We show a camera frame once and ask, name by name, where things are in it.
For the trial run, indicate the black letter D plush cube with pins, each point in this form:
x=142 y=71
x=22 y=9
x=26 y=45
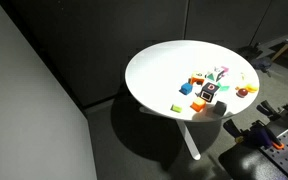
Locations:
x=208 y=91

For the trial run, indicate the white zebra plush cube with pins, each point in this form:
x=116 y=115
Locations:
x=214 y=74

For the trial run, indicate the lime green cube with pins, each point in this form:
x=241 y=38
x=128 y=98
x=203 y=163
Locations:
x=176 y=108

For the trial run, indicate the grey cube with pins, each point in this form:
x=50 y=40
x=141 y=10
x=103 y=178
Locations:
x=220 y=107

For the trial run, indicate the green plastic block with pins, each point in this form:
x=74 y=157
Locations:
x=223 y=87

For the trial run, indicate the pink plastic block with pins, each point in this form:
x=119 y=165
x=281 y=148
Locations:
x=225 y=70

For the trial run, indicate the red round toy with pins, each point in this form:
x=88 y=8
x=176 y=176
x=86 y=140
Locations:
x=242 y=92

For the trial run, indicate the small white yellow toy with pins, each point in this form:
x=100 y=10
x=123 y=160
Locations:
x=242 y=76

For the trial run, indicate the yellow toy piece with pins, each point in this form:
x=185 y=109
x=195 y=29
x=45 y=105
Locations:
x=252 y=88

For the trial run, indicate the dark bag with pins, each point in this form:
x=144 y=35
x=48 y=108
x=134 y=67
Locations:
x=261 y=63

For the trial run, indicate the purple clamp with orange tips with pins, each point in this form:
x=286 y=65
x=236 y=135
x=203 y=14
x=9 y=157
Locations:
x=257 y=133

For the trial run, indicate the black spring clamp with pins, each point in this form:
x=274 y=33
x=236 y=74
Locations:
x=268 y=108

